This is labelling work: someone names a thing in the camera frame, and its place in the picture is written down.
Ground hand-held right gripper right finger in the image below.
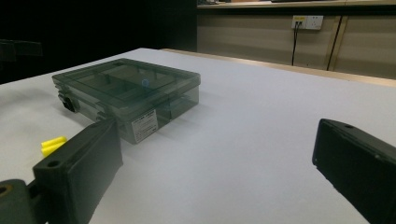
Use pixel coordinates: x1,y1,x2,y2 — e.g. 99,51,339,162
312,118,396,224

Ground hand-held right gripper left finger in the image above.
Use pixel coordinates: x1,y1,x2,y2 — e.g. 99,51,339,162
32,117,124,224

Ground yellow foam earplug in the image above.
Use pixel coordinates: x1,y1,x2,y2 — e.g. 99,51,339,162
41,142,67,158
40,135,68,148

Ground transparent grey compartment box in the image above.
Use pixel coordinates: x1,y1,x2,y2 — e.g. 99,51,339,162
51,58,202,146

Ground white table cover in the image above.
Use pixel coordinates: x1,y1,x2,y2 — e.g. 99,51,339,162
0,47,396,224

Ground black power cable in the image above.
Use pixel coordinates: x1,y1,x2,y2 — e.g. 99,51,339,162
291,21,302,67

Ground white wall socket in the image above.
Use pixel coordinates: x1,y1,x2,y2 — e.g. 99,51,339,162
290,15,324,31

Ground long wall ledge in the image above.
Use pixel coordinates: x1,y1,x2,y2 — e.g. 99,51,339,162
196,0,396,15

